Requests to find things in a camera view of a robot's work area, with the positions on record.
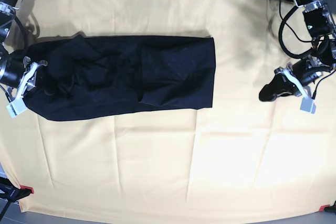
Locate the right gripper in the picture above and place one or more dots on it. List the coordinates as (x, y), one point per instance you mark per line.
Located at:
(20, 74)

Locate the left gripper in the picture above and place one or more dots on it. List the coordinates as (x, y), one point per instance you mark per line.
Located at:
(292, 80)

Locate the dark navy T-shirt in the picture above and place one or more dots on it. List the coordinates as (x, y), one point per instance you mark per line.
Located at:
(93, 77)

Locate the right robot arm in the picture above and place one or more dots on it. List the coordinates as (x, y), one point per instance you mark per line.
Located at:
(9, 10)

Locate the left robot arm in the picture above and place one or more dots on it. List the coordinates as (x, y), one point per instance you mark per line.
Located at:
(321, 28)

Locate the yellow table cloth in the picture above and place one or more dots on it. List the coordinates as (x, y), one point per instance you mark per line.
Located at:
(241, 159)

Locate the left red-tipped table clamp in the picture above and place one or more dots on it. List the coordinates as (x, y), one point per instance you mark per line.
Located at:
(12, 193)

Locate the red-tipped table clamp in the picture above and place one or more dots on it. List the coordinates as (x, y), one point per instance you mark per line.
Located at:
(12, 193)
(328, 208)

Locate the right red-tipped table clamp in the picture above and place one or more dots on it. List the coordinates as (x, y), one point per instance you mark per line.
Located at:
(328, 208)

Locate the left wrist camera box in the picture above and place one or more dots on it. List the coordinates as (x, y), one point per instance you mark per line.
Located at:
(308, 105)

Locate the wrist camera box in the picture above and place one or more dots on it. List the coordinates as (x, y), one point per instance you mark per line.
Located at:
(16, 107)
(308, 105)

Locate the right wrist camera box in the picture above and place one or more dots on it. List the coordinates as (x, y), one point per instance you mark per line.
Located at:
(16, 107)

